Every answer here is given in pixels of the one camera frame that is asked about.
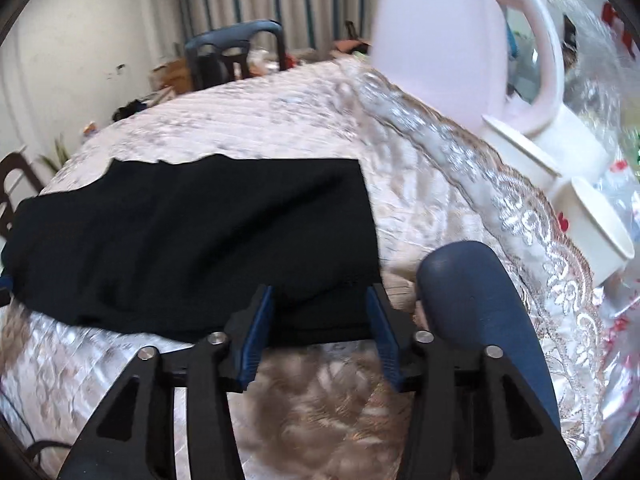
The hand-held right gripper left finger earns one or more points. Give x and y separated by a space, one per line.
254 342

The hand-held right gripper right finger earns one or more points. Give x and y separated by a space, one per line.
385 340

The black pants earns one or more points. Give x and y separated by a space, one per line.
200 235

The silver patterned tablecloth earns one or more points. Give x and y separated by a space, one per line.
300 125

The white cup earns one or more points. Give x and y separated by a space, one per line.
595 230

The dark clothes pile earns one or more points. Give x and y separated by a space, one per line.
131 109

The colourful small packet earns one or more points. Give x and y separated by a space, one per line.
90 130

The green potted plant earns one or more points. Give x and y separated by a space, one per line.
57 155

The cardboard box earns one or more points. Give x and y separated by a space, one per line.
172 75

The brown wooden chair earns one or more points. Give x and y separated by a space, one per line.
7 195

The dark blue plastic chair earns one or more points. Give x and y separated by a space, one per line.
220 40

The white plastic kettle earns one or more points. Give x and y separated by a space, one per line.
430 35

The striped window curtain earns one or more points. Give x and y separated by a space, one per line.
300 5

